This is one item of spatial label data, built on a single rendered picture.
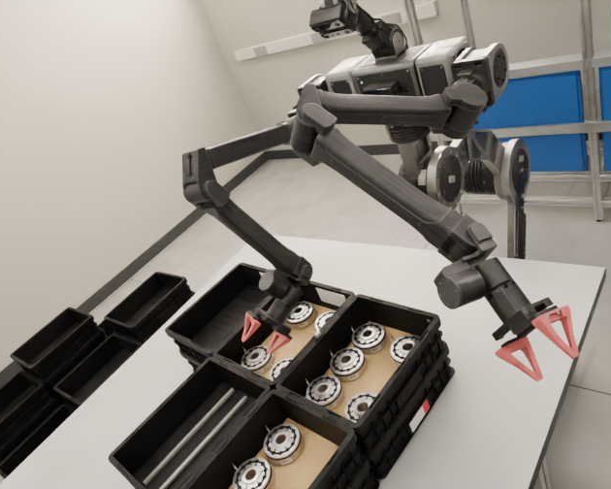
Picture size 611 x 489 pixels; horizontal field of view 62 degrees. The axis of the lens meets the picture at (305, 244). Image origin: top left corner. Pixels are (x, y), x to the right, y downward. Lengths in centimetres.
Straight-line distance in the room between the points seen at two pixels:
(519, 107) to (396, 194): 211
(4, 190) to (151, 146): 125
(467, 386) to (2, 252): 342
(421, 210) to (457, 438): 72
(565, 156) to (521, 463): 201
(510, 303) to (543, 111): 216
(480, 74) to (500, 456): 92
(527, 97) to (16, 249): 350
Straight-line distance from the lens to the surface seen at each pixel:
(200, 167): 126
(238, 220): 132
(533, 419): 148
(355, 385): 148
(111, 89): 459
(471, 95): 122
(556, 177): 317
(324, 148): 100
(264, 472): 138
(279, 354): 168
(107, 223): 450
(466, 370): 160
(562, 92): 294
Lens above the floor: 190
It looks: 30 degrees down
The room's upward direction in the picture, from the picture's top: 24 degrees counter-clockwise
